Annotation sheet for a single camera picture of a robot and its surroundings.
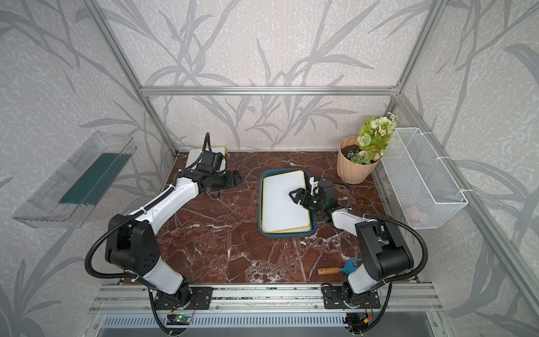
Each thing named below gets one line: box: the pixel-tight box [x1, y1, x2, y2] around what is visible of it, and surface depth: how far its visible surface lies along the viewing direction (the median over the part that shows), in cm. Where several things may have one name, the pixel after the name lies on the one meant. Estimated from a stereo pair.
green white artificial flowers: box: [347, 112, 399, 165], surface depth 91 cm
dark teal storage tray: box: [258, 168, 318, 240], surface depth 95 cm
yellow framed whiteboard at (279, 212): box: [261, 170, 311, 234], surface depth 95 cm
